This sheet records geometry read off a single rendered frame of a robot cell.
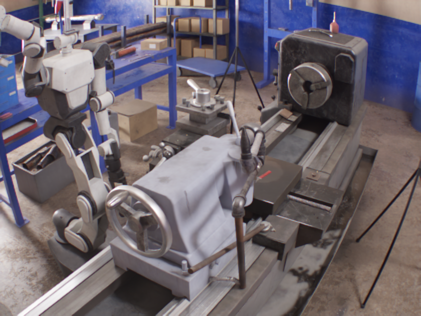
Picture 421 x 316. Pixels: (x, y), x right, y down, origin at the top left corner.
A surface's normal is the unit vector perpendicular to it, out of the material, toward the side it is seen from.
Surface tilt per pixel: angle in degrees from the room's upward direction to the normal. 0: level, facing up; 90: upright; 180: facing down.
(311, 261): 0
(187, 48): 90
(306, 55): 90
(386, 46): 90
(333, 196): 0
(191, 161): 0
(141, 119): 90
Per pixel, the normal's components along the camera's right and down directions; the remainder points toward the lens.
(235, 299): 0.00, -0.88
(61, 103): 0.22, 0.58
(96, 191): 0.76, -0.13
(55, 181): 0.87, 0.23
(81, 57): 0.59, -0.44
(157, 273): -0.54, 0.40
